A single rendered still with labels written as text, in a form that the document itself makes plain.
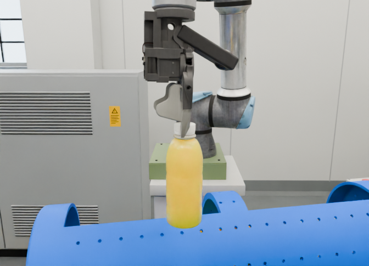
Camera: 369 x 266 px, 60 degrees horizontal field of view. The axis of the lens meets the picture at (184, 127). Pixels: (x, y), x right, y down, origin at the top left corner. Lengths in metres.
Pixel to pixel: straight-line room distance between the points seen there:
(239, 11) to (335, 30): 2.80
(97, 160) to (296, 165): 2.33
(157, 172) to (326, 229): 0.56
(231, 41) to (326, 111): 2.86
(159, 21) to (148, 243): 0.44
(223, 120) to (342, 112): 2.88
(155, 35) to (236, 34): 0.52
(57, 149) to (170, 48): 1.98
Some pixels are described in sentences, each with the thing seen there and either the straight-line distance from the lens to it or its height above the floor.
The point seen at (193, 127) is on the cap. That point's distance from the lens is 0.57.
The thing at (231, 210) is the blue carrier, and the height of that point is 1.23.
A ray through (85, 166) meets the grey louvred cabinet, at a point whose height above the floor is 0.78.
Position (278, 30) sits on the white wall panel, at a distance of 3.58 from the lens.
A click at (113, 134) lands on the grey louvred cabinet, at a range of 2.31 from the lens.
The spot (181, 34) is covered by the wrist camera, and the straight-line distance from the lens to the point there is 0.55.
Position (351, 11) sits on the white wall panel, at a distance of 3.85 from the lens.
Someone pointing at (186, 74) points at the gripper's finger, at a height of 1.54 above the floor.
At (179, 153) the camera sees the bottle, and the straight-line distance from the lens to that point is 0.56.
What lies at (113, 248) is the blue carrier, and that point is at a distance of 0.70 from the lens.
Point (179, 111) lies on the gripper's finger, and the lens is 0.54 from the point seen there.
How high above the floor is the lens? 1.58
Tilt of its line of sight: 13 degrees down
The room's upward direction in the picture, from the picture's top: straight up
